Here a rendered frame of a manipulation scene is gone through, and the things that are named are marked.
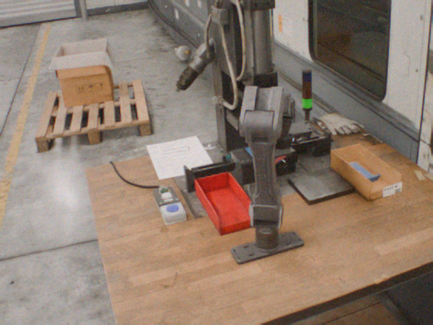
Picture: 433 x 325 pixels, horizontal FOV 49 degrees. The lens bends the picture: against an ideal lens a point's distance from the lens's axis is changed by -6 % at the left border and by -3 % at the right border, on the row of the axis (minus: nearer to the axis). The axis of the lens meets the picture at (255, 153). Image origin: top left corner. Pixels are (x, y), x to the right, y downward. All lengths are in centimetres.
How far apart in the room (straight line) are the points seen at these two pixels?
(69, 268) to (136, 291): 167
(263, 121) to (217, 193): 54
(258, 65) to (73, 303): 168
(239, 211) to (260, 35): 54
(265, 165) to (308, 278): 31
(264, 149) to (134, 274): 49
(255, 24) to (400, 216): 73
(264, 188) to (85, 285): 172
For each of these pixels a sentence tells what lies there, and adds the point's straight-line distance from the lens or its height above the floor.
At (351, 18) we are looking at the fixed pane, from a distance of 230.
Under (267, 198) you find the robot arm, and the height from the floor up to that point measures 107.
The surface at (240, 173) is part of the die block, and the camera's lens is 165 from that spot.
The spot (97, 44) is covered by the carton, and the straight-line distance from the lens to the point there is 529.
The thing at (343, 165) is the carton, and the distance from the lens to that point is 168.
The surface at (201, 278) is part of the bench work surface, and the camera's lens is 130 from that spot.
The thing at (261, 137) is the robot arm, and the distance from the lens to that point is 118.
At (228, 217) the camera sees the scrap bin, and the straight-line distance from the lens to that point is 150.
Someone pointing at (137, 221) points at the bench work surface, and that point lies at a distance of 155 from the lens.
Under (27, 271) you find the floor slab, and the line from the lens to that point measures 303.
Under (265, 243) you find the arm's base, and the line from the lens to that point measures 133.
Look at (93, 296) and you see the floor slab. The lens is 272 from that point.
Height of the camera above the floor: 175
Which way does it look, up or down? 27 degrees down
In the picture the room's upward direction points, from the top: 3 degrees counter-clockwise
